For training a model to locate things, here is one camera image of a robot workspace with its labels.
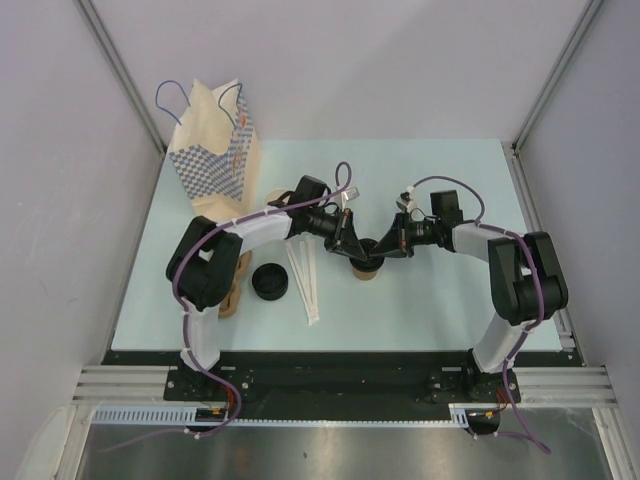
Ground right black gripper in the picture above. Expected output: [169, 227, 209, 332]
[371, 210, 442, 258]

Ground stack of black lids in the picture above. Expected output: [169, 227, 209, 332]
[251, 263, 289, 301]

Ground brown cardboard cup carrier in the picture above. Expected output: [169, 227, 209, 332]
[218, 251, 252, 319]

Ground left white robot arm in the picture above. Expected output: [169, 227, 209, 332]
[166, 175, 367, 400]

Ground stack of paper cups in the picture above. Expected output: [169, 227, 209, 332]
[265, 188, 294, 208]

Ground brown paper coffee cup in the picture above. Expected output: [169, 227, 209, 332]
[352, 267, 378, 281]

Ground checkered paper takeout bag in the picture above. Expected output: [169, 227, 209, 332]
[165, 80, 262, 223]

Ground wrapped straw right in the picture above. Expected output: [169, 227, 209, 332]
[305, 236, 319, 324]

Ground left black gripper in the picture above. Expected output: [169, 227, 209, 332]
[305, 208, 364, 262]

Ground wrapped straw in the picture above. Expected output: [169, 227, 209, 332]
[305, 236, 319, 324]
[285, 240, 315, 326]
[299, 240, 317, 324]

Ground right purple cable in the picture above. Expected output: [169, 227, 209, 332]
[404, 174, 551, 456]

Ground wrapped straw middle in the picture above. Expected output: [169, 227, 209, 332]
[299, 240, 317, 324]

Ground black cup lid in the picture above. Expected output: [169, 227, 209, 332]
[350, 238, 385, 273]

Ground wrapped straw left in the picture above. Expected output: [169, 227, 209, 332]
[285, 240, 315, 326]

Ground white cable duct rail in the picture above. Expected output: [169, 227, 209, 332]
[92, 405, 498, 432]

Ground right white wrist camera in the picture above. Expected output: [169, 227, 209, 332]
[396, 185, 417, 214]

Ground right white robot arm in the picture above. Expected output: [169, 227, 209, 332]
[369, 190, 569, 401]

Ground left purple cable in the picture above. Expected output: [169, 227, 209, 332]
[102, 161, 357, 454]

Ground purple cable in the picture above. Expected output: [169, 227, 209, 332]
[102, 161, 357, 454]
[404, 174, 551, 456]

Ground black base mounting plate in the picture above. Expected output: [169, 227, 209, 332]
[102, 351, 582, 420]

